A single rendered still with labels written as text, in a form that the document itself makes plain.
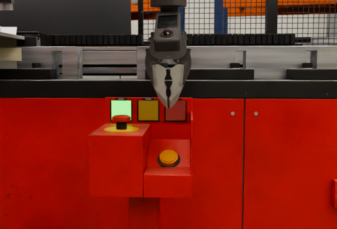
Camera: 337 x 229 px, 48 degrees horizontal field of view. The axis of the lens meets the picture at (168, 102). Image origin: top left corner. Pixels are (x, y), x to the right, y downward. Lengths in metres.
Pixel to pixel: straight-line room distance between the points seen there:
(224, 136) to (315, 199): 0.29
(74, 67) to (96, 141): 0.45
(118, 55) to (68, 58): 0.28
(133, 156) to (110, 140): 0.05
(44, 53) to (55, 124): 0.24
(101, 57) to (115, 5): 0.35
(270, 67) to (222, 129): 0.25
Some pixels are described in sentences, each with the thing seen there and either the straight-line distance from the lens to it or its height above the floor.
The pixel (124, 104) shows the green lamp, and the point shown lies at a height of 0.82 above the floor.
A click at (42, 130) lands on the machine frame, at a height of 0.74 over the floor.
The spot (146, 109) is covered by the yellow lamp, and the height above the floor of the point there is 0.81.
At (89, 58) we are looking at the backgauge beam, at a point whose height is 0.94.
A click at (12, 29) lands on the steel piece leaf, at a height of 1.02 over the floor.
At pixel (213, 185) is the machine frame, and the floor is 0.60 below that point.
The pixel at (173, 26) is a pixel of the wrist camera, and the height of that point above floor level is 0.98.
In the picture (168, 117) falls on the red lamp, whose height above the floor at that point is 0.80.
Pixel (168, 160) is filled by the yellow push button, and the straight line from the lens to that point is 0.79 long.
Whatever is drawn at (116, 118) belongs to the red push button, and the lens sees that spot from 0.78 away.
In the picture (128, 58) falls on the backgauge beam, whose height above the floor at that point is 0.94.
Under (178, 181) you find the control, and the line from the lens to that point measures 0.74.
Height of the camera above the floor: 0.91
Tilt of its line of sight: 5 degrees down
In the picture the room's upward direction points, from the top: straight up
